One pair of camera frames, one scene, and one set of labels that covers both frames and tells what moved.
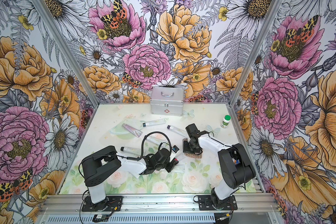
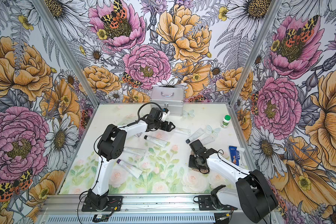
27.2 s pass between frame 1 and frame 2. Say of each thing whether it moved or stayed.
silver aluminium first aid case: stayed
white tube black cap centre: stayed
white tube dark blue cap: moved
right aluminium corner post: stayed
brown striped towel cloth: moved
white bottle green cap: stayed
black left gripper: moved
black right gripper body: moved
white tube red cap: moved
